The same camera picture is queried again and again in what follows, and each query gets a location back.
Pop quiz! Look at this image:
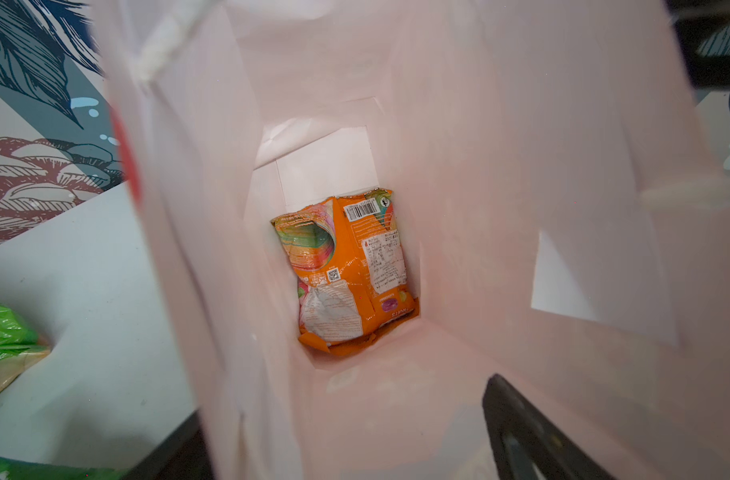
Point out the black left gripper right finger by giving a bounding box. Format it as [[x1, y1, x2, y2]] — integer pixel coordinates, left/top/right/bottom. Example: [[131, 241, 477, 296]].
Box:
[[482, 374, 613, 479]]

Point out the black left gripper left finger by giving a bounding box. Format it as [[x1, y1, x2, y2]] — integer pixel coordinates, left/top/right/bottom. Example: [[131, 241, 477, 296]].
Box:
[[122, 411, 215, 480]]

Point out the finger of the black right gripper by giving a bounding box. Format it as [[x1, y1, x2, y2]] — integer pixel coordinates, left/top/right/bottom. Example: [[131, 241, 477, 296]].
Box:
[[666, 1, 730, 90]]

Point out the dark green snack packet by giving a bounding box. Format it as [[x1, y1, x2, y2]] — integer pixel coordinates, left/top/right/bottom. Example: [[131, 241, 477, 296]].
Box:
[[0, 457, 128, 480]]

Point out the bright green chips bag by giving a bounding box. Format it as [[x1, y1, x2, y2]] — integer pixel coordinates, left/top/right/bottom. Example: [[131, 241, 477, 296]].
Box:
[[0, 303, 52, 393]]

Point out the red paper gift bag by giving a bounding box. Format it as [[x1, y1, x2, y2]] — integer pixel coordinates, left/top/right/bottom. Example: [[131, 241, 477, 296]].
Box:
[[93, 1, 730, 479]]

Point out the orange rainbow candy packet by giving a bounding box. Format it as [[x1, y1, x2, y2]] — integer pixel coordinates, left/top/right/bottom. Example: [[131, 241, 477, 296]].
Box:
[[271, 188, 420, 357]]

